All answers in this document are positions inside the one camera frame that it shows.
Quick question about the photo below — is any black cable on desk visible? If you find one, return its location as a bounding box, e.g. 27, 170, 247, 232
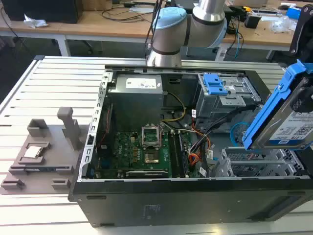
101, 5, 157, 23

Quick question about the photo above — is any blue box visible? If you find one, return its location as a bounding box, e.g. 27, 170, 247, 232
285, 5, 302, 18

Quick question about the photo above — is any grey metal drive cage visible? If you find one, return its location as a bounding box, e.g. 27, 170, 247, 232
215, 147, 306, 179

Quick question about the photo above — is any black box on desk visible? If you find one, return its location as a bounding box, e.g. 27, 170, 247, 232
0, 0, 85, 24

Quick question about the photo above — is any blue disk wire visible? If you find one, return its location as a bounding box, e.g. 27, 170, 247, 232
229, 120, 252, 147

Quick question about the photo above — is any orange and black wire bundle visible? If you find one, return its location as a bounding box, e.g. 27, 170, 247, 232
188, 119, 212, 173

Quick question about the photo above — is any metal socket cover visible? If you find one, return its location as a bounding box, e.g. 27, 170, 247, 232
141, 124, 160, 149

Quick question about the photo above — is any wooden desk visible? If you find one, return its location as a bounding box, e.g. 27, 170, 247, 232
0, 0, 313, 56

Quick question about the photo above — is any small black container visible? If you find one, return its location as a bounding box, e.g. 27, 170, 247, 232
244, 13, 261, 29

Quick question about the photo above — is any RAM stick on rack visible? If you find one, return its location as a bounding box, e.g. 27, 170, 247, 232
24, 166, 70, 172

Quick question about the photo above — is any blue plastic bay latch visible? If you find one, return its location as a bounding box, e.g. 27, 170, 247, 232
202, 73, 229, 96

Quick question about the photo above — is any black RAM slot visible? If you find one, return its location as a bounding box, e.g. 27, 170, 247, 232
170, 132, 182, 178
178, 132, 190, 177

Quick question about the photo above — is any black disk wire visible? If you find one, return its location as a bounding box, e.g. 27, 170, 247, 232
189, 105, 260, 153

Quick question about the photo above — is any yellow and black power wire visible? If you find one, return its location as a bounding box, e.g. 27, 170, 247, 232
161, 91, 186, 123

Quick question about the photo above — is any grey power supply unit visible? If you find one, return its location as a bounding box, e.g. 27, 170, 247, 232
107, 74, 164, 126

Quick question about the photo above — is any blue hanging cable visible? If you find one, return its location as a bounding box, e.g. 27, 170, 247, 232
232, 19, 246, 60

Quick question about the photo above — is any clear plastic bag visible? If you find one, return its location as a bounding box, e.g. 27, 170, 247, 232
270, 15, 298, 33

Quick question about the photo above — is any black open PC case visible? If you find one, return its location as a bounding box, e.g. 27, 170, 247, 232
67, 64, 313, 228

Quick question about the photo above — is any CPU socket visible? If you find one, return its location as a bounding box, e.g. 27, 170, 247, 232
143, 151, 160, 164

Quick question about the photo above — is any green motherboard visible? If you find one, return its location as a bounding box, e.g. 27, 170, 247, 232
96, 129, 196, 179

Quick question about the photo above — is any white crumpled paper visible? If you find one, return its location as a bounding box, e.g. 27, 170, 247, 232
23, 13, 48, 28

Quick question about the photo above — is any silver CPU chip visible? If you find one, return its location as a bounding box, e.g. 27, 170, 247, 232
24, 145, 41, 158

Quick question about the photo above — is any hard disk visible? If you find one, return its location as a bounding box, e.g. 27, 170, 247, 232
241, 58, 313, 151

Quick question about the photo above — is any grey metal disk bay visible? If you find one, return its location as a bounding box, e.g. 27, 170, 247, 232
195, 72, 262, 120

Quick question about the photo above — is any grey parts rack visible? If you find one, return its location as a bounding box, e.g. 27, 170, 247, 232
0, 106, 86, 195

